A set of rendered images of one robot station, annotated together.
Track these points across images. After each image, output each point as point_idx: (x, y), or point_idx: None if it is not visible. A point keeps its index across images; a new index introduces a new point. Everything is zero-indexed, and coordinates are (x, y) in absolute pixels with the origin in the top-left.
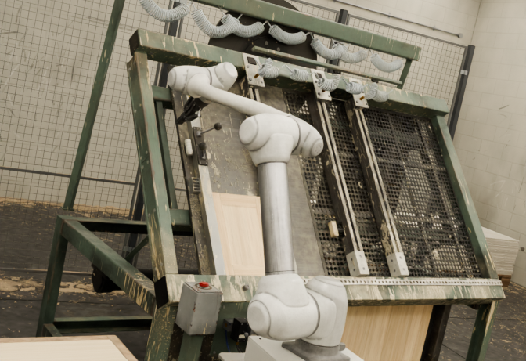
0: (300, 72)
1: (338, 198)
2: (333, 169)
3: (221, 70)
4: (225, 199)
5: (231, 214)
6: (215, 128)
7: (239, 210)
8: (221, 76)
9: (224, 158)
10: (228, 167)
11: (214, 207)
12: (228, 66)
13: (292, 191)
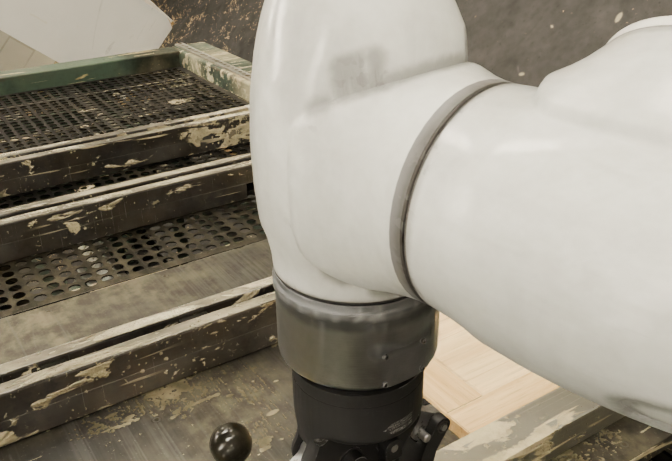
0: None
1: (188, 189)
2: (100, 204)
3: None
4: (453, 393)
5: (484, 365)
6: (250, 448)
7: (443, 351)
8: (461, 18)
9: (267, 456)
10: (295, 433)
11: (518, 408)
12: None
13: (230, 278)
